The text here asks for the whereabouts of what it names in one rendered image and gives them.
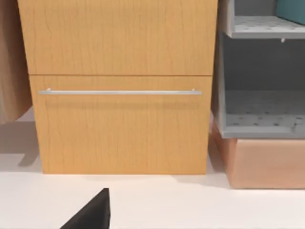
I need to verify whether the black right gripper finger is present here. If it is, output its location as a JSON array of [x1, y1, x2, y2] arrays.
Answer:
[[59, 187, 112, 229]]

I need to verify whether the wooden cupboard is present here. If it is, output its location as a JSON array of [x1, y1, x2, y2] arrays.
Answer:
[[0, 0, 33, 125]]

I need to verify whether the plain wooden drawer front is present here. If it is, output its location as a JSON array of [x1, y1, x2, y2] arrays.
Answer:
[[17, 0, 218, 77]]

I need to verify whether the salmon-coloured box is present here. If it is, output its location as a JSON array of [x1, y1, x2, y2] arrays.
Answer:
[[211, 121, 305, 190]]

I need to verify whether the grey open shelf unit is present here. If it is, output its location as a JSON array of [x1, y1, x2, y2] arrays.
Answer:
[[210, 0, 305, 139]]

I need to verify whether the teal box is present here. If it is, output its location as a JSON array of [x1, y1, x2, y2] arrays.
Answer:
[[276, 0, 305, 26]]

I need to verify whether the wooden drawer front with handle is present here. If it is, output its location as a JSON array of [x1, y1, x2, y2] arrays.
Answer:
[[29, 74, 214, 175]]

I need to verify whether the long metal handle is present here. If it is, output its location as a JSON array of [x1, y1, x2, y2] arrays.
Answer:
[[38, 88, 203, 96]]

